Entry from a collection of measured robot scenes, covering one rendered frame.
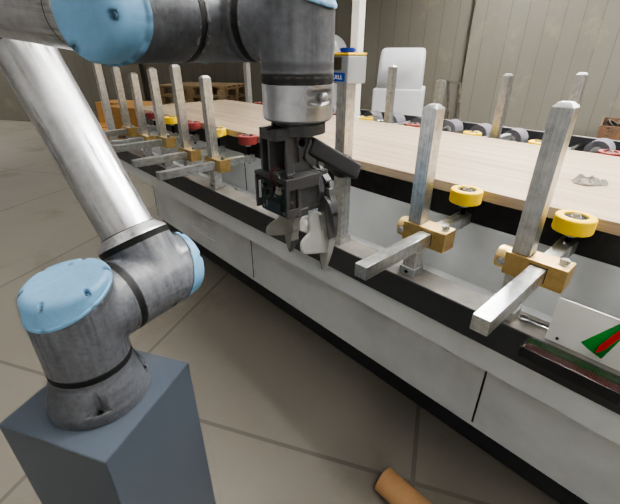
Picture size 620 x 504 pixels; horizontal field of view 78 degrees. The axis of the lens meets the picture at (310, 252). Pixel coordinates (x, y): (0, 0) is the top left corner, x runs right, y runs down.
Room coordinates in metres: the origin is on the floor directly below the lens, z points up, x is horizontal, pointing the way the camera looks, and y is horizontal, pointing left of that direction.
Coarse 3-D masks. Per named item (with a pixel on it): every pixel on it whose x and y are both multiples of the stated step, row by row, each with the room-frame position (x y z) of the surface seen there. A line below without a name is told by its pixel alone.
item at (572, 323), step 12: (564, 300) 0.61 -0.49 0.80; (564, 312) 0.60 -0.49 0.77; (576, 312) 0.59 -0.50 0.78; (588, 312) 0.57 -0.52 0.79; (600, 312) 0.56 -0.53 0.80; (552, 324) 0.61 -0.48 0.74; (564, 324) 0.60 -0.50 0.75; (576, 324) 0.58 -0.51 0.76; (588, 324) 0.57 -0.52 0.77; (600, 324) 0.56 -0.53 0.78; (612, 324) 0.55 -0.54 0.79; (552, 336) 0.60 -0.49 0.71; (564, 336) 0.59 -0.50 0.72; (576, 336) 0.58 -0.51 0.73; (588, 336) 0.56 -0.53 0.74; (576, 348) 0.57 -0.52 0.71; (612, 348) 0.54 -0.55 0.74; (600, 360) 0.54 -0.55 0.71; (612, 360) 0.53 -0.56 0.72
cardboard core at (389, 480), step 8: (384, 472) 0.72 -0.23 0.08; (392, 472) 0.73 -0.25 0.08; (384, 480) 0.70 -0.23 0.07; (392, 480) 0.70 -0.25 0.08; (400, 480) 0.70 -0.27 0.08; (376, 488) 0.70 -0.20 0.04; (384, 488) 0.69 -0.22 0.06; (392, 488) 0.68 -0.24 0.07; (400, 488) 0.68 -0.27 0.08; (408, 488) 0.68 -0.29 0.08; (384, 496) 0.68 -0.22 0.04; (392, 496) 0.66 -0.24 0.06; (400, 496) 0.66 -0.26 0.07; (408, 496) 0.65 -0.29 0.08; (416, 496) 0.65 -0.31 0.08
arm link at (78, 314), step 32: (32, 288) 0.54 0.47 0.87; (64, 288) 0.54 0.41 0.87; (96, 288) 0.54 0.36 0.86; (128, 288) 0.60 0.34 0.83; (32, 320) 0.50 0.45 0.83; (64, 320) 0.50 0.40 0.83; (96, 320) 0.53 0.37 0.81; (128, 320) 0.57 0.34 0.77; (64, 352) 0.49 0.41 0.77; (96, 352) 0.51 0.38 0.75
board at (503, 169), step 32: (256, 128) 1.90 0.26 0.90; (384, 128) 1.90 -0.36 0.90; (416, 128) 1.90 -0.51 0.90; (384, 160) 1.28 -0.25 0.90; (448, 160) 1.28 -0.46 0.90; (480, 160) 1.28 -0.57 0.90; (512, 160) 1.28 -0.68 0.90; (576, 160) 1.28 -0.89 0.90; (608, 160) 1.28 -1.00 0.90; (512, 192) 0.94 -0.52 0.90; (576, 192) 0.94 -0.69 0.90; (608, 192) 0.94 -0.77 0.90; (608, 224) 0.76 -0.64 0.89
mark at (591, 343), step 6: (618, 324) 0.54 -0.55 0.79; (606, 330) 0.55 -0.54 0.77; (612, 330) 0.54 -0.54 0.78; (618, 330) 0.54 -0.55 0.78; (594, 336) 0.56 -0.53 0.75; (600, 336) 0.55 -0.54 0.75; (606, 336) 0.55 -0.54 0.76; (582, 342) 0.57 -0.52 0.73; (588, 342) 0.56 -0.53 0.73; (594, 342) 0.56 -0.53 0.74; (600, 342) 0.55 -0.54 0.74; (588, 348) 0.56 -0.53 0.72; (594, 348) 0.55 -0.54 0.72; (600, 354) 0.54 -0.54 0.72
